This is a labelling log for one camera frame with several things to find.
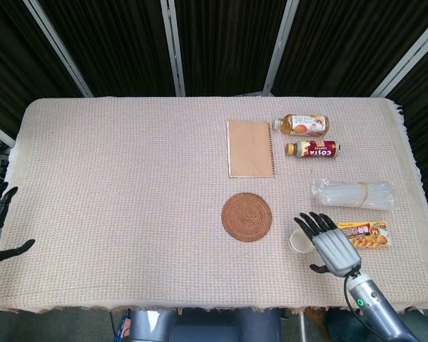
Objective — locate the clear plastic noodle pack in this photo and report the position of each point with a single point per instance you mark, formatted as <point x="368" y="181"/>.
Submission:
<point x="353" y="193"/>

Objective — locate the beige woven tablecloth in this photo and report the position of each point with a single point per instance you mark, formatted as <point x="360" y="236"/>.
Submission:
<point x="146" y="199"/>

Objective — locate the yellow tea bottle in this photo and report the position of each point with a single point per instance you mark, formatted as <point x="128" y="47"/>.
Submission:
<point x="305" y="125"/>

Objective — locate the red Costa coffee bottle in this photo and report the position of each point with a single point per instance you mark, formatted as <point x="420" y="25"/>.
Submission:
<point x="315" y="148"/>

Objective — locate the brown spiral notebook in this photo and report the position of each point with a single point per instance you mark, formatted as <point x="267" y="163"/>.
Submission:
<point x="250" y="149"/>

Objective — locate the yellow curry box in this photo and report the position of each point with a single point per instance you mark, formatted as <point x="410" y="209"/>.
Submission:
<point x="365" y="234"/>

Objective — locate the grey robot torso base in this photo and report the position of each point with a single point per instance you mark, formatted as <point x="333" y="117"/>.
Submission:
<point x="199" y="325"/>

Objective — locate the round woven rattan coaster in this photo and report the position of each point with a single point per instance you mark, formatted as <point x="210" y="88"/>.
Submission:
<point x="247" y="216"/>

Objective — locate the small white paper cup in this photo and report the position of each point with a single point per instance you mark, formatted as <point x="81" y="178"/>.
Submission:
<point x="299" y="242"/>

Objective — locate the black folding screen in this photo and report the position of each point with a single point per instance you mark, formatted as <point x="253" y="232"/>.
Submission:
<point x="217" y="42"/>

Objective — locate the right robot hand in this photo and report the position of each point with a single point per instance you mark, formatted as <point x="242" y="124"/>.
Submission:
<point x="333" y="249"/>

